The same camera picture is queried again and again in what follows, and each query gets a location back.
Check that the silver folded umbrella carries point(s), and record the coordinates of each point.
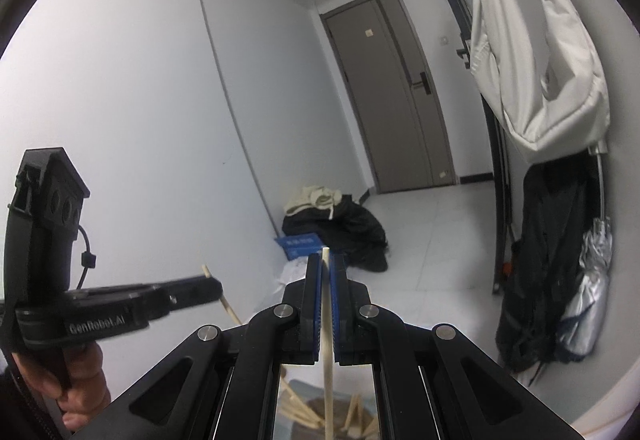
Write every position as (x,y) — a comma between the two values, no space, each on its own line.
(590,290)

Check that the black hanging jacket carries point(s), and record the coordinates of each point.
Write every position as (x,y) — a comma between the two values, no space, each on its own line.
(540,270)

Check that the white oval chopstick holder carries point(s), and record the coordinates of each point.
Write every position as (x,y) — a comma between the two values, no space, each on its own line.
(340,412)

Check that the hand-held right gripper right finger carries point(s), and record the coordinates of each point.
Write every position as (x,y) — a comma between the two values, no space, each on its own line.
(339,315)

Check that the blue cardboard box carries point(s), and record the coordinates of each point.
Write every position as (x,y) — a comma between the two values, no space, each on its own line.
(300,245)

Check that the beige cloth bag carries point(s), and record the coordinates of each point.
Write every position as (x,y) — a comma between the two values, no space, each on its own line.
(312,200)

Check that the pale wooden chopstick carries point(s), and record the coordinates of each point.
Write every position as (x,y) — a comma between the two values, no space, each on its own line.
(369,427)
(352,415)
(232,310)
(300,407)

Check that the black clothes heap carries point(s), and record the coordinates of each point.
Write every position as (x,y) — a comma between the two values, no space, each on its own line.
(355,240)

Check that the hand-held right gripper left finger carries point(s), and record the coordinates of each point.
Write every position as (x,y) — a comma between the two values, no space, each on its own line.
(314,315)

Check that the person's black zip jacket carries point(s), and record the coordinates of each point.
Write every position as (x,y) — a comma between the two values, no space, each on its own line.
(15,415)

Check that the grey-brown door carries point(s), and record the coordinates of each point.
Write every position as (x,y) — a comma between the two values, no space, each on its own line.
(390,110)

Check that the white plastic bag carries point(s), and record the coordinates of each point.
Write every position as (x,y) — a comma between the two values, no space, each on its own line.
(290,277)

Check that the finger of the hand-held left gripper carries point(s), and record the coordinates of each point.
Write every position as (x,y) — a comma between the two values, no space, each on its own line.
(195,292)

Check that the person's left hand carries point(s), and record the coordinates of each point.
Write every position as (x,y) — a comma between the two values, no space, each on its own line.
(85,380)

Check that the white shoulder bag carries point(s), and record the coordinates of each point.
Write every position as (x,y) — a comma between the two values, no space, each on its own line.
(535,85)

